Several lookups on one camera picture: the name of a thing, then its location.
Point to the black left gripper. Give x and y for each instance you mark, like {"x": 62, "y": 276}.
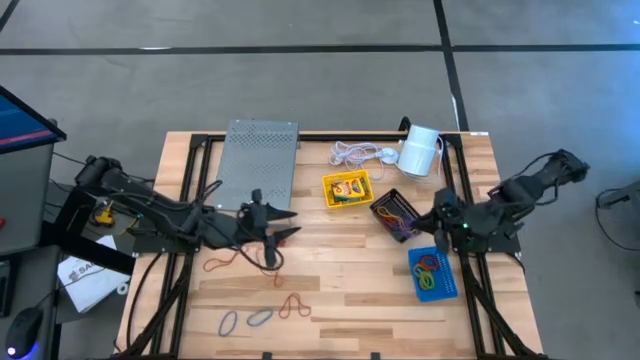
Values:
{"x": 257, "y": 227}

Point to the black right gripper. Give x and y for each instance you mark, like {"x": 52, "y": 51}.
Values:
{"x": 446, "y": 220}

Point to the blue rubber band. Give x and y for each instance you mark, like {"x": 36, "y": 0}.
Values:
{"x": 220, "y": 325}
{"x": 412, "y": 222}
{"x": 252, "y": 320}

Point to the red rubber band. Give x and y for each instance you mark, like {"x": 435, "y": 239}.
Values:
{"x": 395, "y": 230}
{"x": 400, "y": 222}
{"x": 220, "y": 262}
{"x": 300, "y": 302}
{"x": 276, "y": 280}

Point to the yellow rubber band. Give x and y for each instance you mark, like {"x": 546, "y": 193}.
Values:
{"x": 385, "y": 212}

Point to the yellow green crayon box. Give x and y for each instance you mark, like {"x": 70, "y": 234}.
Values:
{"x": 349, "y": 189}

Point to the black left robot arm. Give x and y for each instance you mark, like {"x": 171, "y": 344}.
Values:
{"x": 150, "y": 210}

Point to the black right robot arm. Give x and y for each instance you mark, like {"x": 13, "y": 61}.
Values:
{"x": 525, "y": 192}

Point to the yellow plastic basket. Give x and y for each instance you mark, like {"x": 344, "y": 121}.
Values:
{"x": 326, "y": 200}

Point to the black plastic basket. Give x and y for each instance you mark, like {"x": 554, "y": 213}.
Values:
{"x": 382, "y": 199}

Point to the blue plastic basket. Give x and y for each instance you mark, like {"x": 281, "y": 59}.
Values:
{"x": 447, "y": 285}

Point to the grey perforated metal shelf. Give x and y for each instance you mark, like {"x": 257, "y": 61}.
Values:
{"x": 257, "y": 160}

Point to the white round power adapter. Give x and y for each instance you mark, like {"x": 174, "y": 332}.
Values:
{"x": 390, "y": 155}

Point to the white tape roll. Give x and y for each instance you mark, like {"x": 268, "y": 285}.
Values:
{"x": 119, "y": 288}

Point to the black diagonal bar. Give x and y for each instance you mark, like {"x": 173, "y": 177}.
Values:
{"x": 90, "y": 252}

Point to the white printed booklet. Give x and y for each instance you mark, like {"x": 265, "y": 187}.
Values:
{"x": 90, "y": 287}

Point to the monitor with blue screen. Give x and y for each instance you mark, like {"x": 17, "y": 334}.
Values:
{"x": 20, "y": 125}

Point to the black computer mouse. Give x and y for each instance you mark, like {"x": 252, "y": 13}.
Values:
{"x": 22, "y": 332}

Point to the black flat device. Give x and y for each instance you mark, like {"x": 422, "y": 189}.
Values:
{"x": 5, "y": 290}

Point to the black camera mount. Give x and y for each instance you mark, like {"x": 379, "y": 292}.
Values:
{"x": 404, "y": 123}

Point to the black table edge bracket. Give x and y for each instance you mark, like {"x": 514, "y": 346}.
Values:
{"x": 375, "y": 356}
{"x": 267, "y": 356}

